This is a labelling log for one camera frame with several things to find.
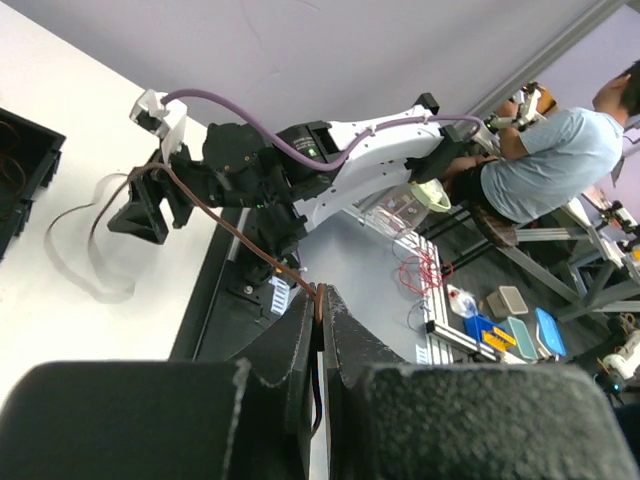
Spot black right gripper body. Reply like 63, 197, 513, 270
150, 169, 194, 229

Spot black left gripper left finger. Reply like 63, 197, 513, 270
1, 296, 313, 479

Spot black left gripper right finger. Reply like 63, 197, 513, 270
324, 288, 639, 479

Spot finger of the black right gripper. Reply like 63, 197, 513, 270
107, 165, 168, 245

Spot dark thin cable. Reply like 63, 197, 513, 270
88, 162, 326, 441

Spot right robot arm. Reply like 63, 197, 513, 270
107, 89, 472, 286

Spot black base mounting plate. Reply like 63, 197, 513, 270
169, 226, 297, 362

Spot black plastic bin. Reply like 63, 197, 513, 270
1, 108, 66, 257

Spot blue plastic box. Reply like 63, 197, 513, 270
464, 314, 517, 353

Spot teal lidded container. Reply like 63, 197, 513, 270
506, 316, 538, 361

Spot beige lidded container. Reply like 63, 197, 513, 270
486, 286, 529, 318

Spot blue lidded container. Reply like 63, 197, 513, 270
534, 307, 567, 357

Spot person in blue shirt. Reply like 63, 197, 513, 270
439, 62, 639, 225

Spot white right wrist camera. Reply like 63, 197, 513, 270
129, 89, 188, 164

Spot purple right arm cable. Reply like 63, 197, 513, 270
162, 88, 496, 174

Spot aluminium rail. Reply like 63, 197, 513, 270
391, 230, 498, 365

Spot white slotted cable duct right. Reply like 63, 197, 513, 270
270, 276, 290, 315

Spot red wires on floor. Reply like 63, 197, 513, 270
398, 249, 455, 296

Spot right aluminium frame post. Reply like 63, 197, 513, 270
468, 0, 626, 117

